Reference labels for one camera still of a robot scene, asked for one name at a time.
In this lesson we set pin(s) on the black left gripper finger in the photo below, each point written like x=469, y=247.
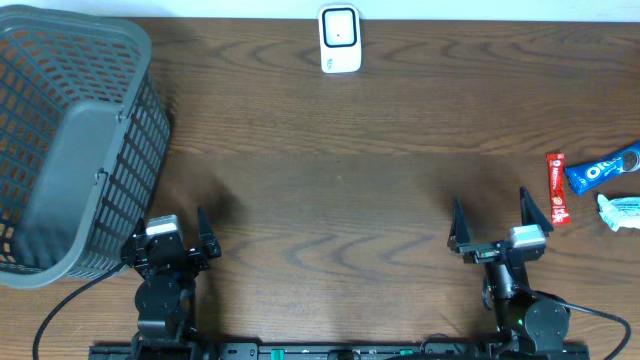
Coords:
x=140, y=228
x=211, y=246

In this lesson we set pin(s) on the blue Oreo cookie pack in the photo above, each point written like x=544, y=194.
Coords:
x=587, y=176

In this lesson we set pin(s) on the white barcode scanner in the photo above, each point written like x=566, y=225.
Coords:
x=339, y=39

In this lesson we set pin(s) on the mint green wipes packet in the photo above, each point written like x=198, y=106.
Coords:
x=620, y=212

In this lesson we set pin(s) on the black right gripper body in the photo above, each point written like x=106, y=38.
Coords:
x=485, y=254

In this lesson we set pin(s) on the red Nescafe stick sachet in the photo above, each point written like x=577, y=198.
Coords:
x=559, y=210

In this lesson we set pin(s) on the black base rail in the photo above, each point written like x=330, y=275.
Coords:
x=438, y=348

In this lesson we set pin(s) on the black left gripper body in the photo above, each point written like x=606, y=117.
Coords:
x=194, y=263

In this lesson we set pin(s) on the grey plastic mesh basket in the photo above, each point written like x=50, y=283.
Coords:
x=84, y=135

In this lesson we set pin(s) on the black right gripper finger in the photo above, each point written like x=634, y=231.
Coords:
x=460, y=237
x=530, y=212

